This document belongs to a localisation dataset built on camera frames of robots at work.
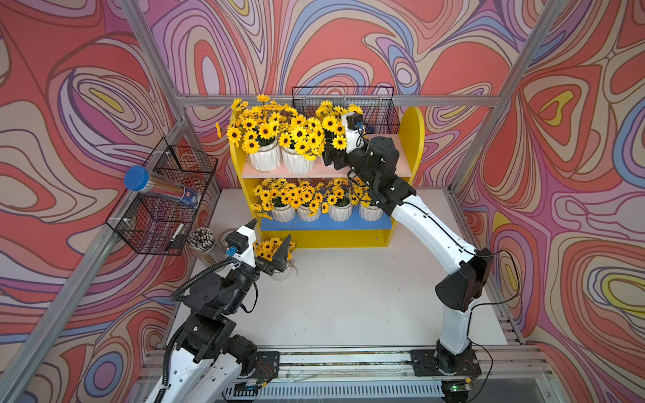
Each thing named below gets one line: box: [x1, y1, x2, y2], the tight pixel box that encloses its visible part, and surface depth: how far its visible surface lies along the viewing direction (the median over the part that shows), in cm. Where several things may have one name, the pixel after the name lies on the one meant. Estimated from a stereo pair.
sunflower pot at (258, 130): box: [215, 94, 290, 173], surface depth 62 cm
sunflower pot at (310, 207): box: [294, 180, 324, 223], surface depth 82 cm
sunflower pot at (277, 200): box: [250, 177, 302, 223], surface depth 83 cm
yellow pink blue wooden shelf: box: [229, 106, 425, 249], surface depth 80 cm
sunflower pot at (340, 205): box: [326, 177, 353, 223], surface depth 88 cm
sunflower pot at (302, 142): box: [278, 114, 326, 175], surface depth 60 cm
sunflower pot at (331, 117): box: [314, 99, 364, 152], surface depth 61 cm
